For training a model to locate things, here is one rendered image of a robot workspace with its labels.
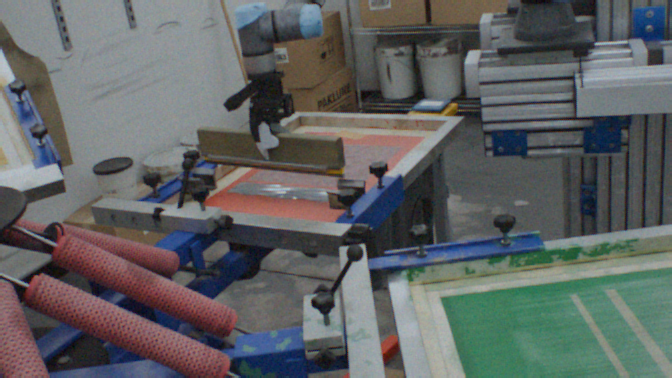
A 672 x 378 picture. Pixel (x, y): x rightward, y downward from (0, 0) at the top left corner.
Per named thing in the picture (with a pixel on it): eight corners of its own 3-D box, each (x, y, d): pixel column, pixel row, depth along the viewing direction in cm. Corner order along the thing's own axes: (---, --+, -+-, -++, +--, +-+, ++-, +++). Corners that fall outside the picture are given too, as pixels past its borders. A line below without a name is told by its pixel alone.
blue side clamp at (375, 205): (386, 198, 184) (383, 172, 181) (405, 199, 181) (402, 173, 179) (328, 255, 160) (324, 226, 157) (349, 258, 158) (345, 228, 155)
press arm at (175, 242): (196, 238, 165) (191, 218, 163) (217, 241, 162) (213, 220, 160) (144, 276, 151) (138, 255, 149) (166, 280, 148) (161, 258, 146)
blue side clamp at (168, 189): (208, 182, 210) (203, 159, 208) (222, 183, 208) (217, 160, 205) (136, 229, 187) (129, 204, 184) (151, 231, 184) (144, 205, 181)
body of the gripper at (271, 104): (279, 126, 172) (270, 76, 167) (249, 125, 176) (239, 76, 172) (296, 116, 178) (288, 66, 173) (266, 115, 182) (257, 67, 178)
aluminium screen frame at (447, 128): (297, 122, 247) (295, 111, 246) (465, 128, 219) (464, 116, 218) (137, 226, 185) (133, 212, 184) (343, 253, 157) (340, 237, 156)
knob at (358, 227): (352, 248, 153) (347, 215, 150) (377, 251, 150) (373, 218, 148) (335, 265, 147) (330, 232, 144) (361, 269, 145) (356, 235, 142)
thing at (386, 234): (413, 238, 231) (403, 139, 218) (440, 241, 227) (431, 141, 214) (346, 317, 194) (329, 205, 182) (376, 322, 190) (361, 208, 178)
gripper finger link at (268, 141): (277, 163, 175) (273, 124, 173) (256, 162, 178) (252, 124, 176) (284, 160, 178) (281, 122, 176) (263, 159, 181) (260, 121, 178)
